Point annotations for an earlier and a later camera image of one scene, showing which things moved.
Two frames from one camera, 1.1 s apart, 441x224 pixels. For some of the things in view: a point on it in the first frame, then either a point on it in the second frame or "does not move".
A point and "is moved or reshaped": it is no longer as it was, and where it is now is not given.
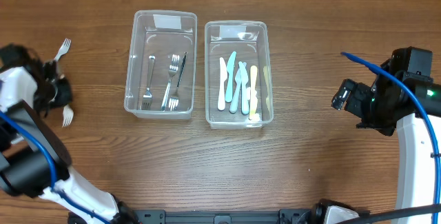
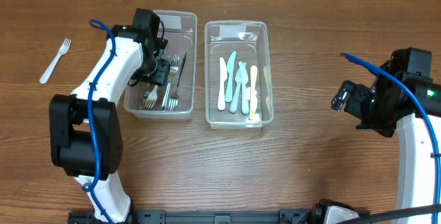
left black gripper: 57,88 to 162,71
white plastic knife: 223,75 does not move
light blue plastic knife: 237,93 does not move
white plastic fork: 67,116 is moved or reshaped
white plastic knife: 244,89 does not move
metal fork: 173,69 does not move
